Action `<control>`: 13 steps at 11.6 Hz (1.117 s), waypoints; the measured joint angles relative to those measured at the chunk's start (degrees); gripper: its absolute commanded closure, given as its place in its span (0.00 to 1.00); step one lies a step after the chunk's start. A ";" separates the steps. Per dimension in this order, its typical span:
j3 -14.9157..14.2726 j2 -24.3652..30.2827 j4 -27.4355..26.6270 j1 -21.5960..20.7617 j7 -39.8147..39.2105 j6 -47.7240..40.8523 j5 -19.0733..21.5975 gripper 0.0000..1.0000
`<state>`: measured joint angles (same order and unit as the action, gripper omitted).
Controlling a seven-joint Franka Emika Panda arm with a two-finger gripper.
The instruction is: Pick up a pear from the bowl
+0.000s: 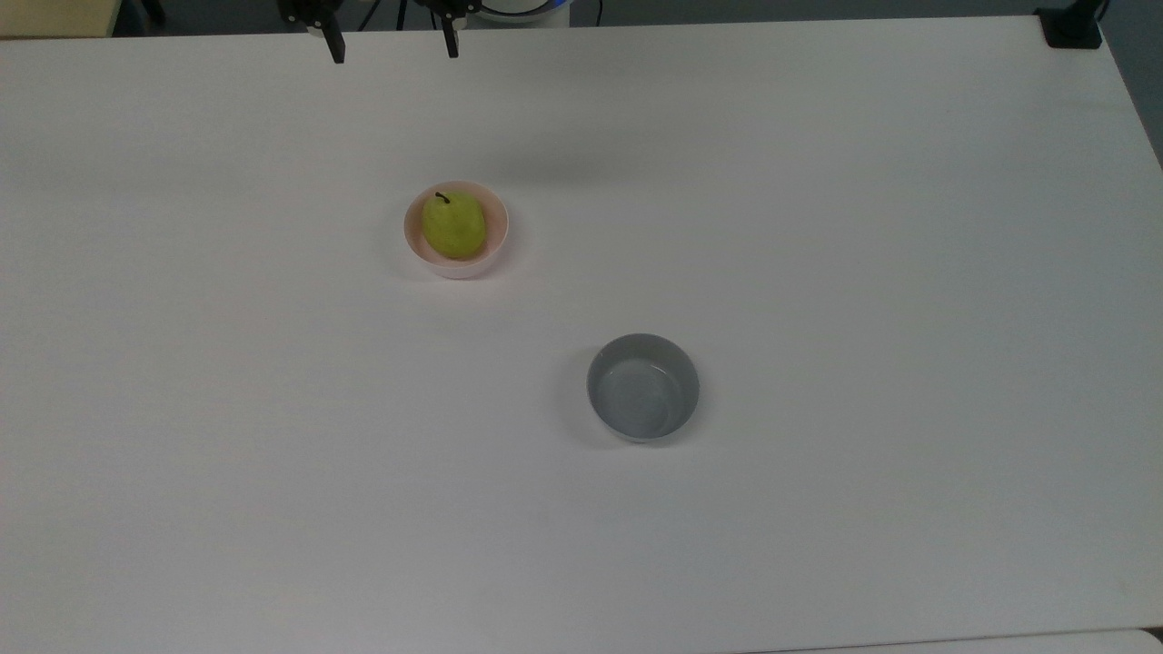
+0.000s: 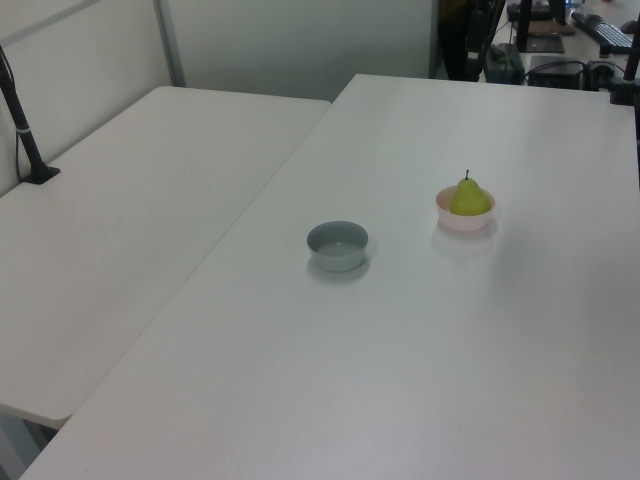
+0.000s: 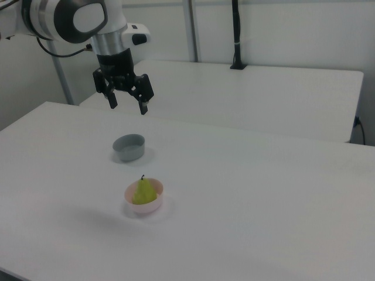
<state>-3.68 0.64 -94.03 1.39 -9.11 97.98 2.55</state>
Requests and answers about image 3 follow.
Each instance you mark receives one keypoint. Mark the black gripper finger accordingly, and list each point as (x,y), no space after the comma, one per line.
(111,98)
(144,87)

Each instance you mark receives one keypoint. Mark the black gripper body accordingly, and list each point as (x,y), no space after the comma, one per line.
(115,65)

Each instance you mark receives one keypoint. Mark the green pear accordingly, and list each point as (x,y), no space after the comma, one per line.
(143,193)

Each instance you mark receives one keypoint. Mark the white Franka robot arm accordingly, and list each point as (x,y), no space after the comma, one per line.
(44,17)

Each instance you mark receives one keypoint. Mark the grey plastic bowl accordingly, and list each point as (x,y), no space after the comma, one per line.
(130,155)

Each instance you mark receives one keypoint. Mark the pink plastic bowl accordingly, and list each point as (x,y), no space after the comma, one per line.
(146,208)

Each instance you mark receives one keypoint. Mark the white side table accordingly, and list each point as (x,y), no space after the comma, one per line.
(234,96)

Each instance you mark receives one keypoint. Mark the grey aluminium partition post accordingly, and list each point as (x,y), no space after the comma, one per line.
(195,29)
(63,79)

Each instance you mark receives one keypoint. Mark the black camera pole with base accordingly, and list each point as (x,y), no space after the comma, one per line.
(236,29)

